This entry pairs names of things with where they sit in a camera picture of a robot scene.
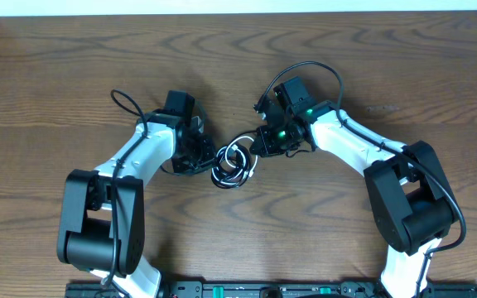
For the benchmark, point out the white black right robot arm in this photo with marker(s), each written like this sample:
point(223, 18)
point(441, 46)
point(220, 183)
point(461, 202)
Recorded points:
point(411, 199)

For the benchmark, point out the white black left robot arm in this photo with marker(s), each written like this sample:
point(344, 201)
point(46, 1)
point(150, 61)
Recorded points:
point(102, 229)

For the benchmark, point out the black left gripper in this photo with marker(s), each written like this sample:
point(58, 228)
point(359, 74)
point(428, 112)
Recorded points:
point(197, 155)

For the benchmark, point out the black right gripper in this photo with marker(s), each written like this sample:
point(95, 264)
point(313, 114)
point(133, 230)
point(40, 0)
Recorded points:
point(267, 148)

